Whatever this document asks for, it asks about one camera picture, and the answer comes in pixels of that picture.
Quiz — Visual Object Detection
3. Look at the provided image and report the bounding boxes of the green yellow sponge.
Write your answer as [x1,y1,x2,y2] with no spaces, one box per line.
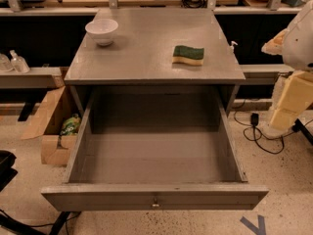
[172,45,204,66]

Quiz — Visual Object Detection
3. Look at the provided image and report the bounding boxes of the green snack bag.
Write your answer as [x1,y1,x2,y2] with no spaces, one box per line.
[60,114,81,136]

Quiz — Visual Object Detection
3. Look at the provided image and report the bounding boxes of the grey top drawer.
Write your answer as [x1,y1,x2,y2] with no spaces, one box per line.
[42,87,268,212]

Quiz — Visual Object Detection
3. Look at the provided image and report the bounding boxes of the white ceramic bowl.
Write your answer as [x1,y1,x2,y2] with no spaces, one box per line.
[85,19,118,46]

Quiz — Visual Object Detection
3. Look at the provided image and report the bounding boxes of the open cardboard box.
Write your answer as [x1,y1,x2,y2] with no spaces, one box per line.
[21,86,79,165]

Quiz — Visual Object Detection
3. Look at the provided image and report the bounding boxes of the blue tape floor marker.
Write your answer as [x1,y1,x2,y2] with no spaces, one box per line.
[240,215,266,235]

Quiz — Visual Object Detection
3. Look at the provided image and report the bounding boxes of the black chair base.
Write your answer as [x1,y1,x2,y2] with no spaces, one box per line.
[0,150,18,191]

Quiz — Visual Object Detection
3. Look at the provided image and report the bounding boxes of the grey drawer cabinet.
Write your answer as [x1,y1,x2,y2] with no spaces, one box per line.
[65,7,245,87]

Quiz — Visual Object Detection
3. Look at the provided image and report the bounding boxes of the small white pump bottle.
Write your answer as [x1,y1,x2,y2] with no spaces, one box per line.
[230,41,238,53]

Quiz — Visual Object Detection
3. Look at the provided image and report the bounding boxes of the clear sanitizer bottle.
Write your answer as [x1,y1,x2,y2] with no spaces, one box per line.
[10,50,30,73]

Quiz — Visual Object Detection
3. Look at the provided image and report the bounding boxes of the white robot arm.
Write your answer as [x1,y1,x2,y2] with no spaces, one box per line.
[261,1,313,132]

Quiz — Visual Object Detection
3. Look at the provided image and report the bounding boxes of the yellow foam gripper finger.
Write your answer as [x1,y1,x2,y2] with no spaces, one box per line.
[261,29,313,130]

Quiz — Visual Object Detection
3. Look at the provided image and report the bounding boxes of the black stand leg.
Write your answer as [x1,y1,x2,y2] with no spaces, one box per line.
[291,119,313,145]

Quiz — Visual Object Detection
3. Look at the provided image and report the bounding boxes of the clear plastic bottle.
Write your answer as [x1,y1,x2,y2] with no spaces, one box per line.
[0,54,13,71]

